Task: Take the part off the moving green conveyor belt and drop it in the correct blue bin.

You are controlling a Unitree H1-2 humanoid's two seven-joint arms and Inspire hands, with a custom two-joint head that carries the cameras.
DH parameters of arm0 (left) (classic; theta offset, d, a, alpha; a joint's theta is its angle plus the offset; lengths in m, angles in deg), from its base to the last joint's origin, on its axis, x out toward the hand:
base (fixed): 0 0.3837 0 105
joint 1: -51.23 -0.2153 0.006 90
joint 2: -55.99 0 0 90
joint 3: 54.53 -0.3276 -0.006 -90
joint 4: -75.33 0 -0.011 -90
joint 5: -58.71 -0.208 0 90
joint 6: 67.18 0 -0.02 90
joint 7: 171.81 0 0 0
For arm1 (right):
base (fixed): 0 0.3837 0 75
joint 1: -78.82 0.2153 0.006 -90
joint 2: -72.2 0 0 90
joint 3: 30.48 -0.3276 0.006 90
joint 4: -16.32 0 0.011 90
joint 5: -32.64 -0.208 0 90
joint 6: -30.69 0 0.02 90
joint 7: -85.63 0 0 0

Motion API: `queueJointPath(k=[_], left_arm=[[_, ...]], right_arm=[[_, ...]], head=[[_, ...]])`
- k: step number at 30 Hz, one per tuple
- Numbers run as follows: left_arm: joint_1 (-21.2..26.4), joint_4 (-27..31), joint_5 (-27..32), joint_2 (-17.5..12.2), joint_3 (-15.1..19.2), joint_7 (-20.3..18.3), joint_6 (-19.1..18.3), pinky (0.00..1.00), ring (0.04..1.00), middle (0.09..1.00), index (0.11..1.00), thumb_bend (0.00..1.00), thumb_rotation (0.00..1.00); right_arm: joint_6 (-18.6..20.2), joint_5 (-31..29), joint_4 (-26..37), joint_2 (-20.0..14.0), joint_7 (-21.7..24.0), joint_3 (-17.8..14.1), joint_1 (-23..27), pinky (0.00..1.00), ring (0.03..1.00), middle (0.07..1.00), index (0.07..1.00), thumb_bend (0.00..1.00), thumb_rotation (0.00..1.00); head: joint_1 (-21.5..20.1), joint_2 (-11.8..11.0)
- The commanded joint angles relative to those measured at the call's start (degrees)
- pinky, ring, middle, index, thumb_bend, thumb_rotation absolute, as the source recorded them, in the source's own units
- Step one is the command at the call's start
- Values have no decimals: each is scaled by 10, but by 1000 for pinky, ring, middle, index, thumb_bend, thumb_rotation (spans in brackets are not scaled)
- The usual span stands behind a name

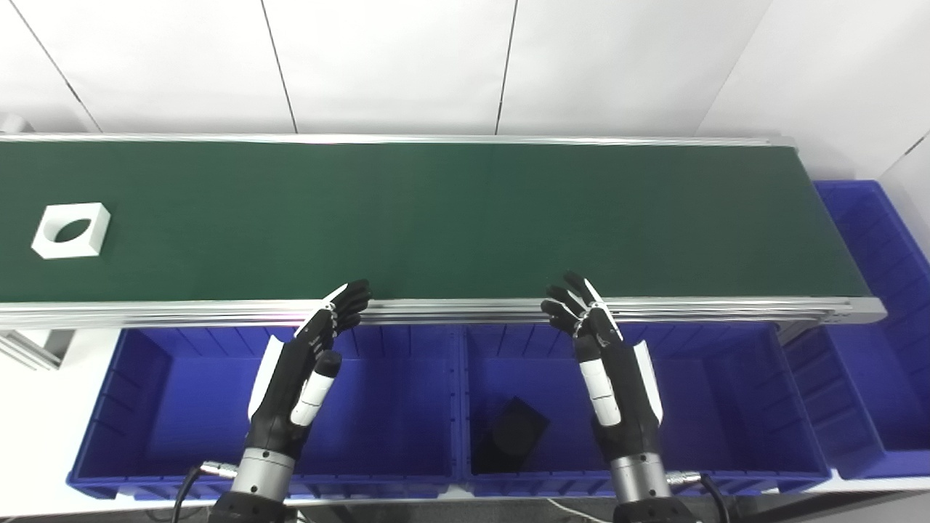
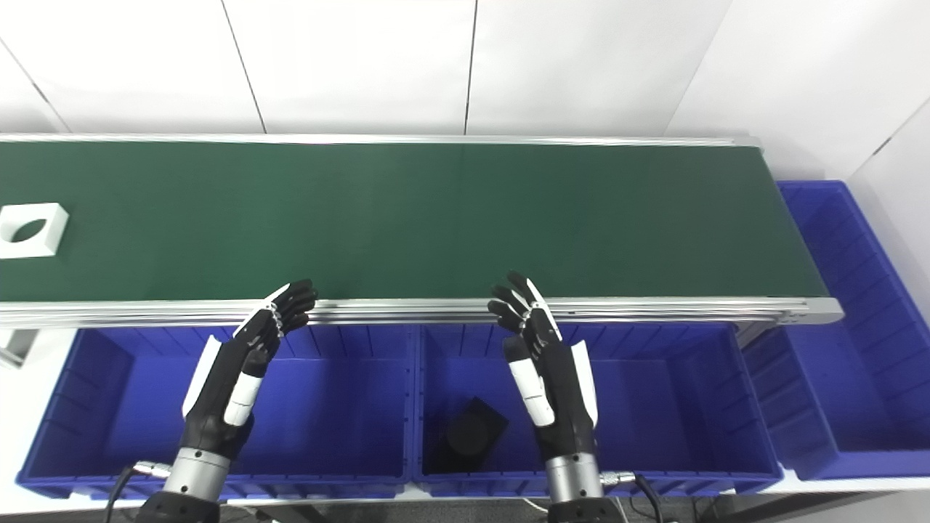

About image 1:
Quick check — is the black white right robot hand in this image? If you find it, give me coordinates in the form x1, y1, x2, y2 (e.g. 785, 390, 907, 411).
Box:
541, 271, 664, 463

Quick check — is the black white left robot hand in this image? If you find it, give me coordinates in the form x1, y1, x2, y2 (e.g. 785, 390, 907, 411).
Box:
247, 280, 373, 460

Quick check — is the white square part with hole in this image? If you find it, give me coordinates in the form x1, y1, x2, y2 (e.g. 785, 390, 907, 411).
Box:
31, 203, 111, 260

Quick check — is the blue plastic bin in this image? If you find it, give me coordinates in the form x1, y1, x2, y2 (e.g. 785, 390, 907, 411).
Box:
458, 323, 833, 498
67, 325, 466, 502
785, 180, 930, 480

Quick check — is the black block part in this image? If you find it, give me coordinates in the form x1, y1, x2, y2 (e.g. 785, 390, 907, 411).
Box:
472, 396, 550, 477

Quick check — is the green conveyor belt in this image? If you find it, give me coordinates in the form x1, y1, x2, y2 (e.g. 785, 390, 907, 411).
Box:
0, 140, 873, 304
0, 133, 888, 329

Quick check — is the aluminium conveyor leg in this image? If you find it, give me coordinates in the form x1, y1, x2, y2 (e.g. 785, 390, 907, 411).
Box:
0, 328, 77, 371

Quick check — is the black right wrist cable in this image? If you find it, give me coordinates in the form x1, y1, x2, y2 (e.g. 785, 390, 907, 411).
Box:
665, 471, 731, 523

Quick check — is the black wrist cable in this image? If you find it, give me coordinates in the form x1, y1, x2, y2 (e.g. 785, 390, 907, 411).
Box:
171, 460, 239, 523
665, 471, 731, 523

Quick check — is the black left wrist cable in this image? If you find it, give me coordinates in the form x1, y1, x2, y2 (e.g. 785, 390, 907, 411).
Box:
171, 460, 239, 523

